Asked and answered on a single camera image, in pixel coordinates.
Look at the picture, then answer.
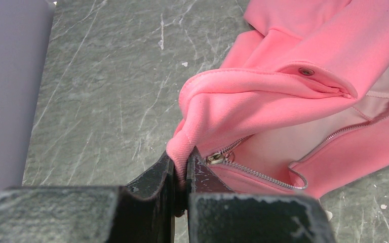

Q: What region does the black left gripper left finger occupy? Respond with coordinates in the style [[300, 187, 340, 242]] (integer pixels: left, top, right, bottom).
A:
[[0, 154, 174, 242]]

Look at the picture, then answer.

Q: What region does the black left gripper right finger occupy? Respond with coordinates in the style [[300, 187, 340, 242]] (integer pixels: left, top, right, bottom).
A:
[[186, 148, 335, 242]]

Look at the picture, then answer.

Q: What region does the pink zip-up jacket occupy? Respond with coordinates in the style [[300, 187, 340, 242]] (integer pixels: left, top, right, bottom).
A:
[[166, 1, 389, 198]]

